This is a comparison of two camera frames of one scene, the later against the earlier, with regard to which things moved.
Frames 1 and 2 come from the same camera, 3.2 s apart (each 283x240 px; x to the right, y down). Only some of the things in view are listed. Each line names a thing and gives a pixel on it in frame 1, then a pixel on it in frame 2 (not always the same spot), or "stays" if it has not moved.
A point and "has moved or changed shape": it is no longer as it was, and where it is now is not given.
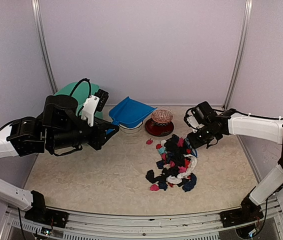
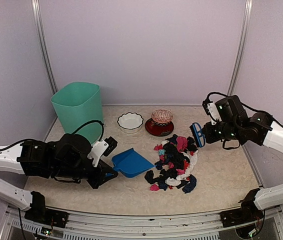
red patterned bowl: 158,129 stays
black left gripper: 99,139 to 98,179
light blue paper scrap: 161,150 stays
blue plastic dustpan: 130,113 to 130,164
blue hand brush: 193,151 has moved or changed shape
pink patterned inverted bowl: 162,116 stays
